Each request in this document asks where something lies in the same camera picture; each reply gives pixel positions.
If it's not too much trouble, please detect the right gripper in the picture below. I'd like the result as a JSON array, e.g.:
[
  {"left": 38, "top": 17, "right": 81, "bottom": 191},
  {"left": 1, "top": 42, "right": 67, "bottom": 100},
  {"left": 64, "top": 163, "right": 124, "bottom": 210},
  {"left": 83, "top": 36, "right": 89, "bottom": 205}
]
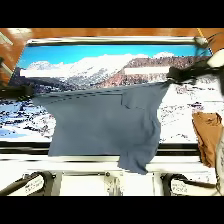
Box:
[{"left": 166, "top": 65, "right": 198, "bottom": 85}]

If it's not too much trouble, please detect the blue-grey T-shirt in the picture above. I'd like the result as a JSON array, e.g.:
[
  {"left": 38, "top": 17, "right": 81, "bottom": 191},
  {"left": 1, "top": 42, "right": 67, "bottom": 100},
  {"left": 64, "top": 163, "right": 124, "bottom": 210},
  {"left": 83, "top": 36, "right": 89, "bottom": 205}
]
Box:
[{"left": 31, "top": 81, "right": 172, "bottom": 176}]

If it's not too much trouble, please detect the brown garment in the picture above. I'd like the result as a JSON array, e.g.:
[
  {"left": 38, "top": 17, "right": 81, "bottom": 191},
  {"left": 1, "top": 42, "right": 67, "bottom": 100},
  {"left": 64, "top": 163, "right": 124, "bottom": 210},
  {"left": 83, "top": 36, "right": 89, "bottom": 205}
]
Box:
[{"left": 191, "top": 111, "right": 224, "bottom": 168}]

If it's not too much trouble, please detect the black cable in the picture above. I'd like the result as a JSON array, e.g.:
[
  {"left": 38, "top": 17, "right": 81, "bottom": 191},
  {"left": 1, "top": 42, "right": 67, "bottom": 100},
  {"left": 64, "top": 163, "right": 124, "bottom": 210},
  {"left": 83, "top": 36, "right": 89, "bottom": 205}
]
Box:
[{"left": 197, "top": 31, "right": 224, "bottom": 57}]

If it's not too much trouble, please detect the silver frame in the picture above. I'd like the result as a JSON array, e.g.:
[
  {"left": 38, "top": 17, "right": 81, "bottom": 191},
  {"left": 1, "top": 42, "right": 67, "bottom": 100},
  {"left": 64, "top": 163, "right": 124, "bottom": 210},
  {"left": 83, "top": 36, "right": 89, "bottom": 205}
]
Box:
[{"left": 0, "top": 153, "right": 224, "bottom": 197}]

